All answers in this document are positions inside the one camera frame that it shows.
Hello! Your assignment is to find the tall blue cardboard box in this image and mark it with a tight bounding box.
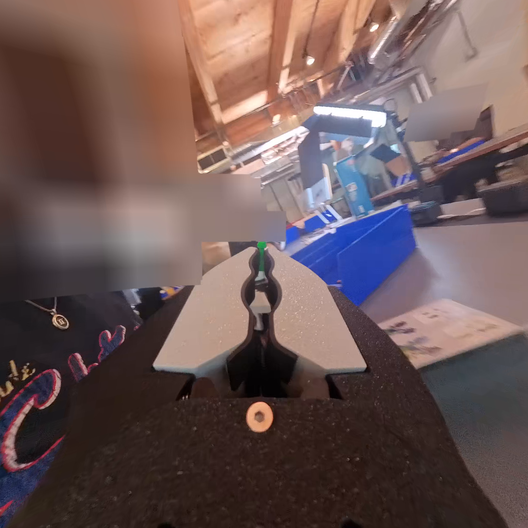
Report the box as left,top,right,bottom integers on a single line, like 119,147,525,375
334,155,374,218

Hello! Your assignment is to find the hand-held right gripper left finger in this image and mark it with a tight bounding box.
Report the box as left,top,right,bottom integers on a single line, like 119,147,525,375
155,246,258,395

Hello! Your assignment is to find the gold pendant necklace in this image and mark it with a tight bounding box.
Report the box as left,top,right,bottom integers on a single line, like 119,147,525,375
24,297,72,331

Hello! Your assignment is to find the blue plastic bin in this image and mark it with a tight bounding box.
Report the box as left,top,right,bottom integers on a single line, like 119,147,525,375
285,204,418,307

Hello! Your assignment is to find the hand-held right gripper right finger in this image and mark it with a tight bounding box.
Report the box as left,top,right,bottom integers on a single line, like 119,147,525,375
264,246,367,395

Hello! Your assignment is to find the small black box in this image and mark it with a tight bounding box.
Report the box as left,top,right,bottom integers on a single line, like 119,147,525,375
408,200,445,228

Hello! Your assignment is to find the silver ventilation duct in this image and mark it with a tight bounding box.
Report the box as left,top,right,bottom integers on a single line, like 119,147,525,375
367,0,431,68

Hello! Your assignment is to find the lego instruction booklet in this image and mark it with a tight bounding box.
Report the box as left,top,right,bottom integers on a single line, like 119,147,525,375
379,298,525,370

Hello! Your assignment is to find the person's dark printed sweatshirt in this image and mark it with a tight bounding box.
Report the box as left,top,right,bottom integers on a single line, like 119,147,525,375
0,287,170,516

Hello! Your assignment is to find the bright studio light panel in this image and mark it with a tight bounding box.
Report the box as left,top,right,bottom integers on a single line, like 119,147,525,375
311,104,389,129

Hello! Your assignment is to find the wooden desk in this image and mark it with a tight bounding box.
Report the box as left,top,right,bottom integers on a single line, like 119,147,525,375
371,124,528,200

